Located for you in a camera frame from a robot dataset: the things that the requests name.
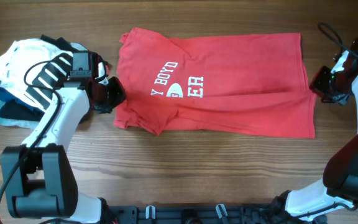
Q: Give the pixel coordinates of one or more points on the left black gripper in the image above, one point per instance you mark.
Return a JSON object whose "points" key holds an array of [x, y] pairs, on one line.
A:
{"points": [[111, 94]]}

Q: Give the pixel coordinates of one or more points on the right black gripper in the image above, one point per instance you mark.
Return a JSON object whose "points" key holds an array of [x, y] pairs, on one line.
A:
{"points": [[322, 86]]}

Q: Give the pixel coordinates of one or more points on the red printed t-shirt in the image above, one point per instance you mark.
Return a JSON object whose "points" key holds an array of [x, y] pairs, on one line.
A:
{"points": [[249, 84]]}

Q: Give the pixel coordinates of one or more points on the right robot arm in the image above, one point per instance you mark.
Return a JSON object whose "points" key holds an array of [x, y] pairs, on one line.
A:
{"points": [[338, 187]]}

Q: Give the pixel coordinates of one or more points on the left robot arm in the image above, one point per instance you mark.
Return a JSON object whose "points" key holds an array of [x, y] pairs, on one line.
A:
{"points": [[38, 181]]}

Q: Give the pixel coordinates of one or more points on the white folded shirt black letters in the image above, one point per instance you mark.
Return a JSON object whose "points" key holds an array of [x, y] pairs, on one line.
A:
{"points": [[35, 62]]}

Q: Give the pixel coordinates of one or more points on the black folded garment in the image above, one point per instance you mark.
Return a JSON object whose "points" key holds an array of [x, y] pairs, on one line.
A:
{"points": [[17, 110]]}

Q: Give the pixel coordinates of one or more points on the dark blue folded garment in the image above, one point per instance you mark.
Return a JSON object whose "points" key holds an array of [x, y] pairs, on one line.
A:
{"points": [[5, 95]]}

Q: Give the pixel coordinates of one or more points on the light blue folded garment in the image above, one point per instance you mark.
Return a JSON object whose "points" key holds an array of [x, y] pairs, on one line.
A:
{"points": [[8, 121]]}

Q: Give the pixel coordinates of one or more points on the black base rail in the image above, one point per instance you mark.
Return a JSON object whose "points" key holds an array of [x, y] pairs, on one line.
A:
{"points": [[218, 214]]}

